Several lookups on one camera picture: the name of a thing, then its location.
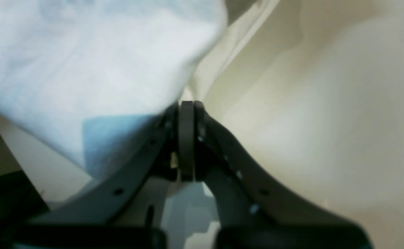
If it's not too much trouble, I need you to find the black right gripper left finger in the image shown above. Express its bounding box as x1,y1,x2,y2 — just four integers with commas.
9,103,179,249

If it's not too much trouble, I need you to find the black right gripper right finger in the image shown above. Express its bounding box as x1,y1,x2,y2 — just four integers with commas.
178,101,373,249

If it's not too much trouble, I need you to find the white printed t-shirt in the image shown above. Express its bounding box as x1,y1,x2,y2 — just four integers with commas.
0,0,280,179

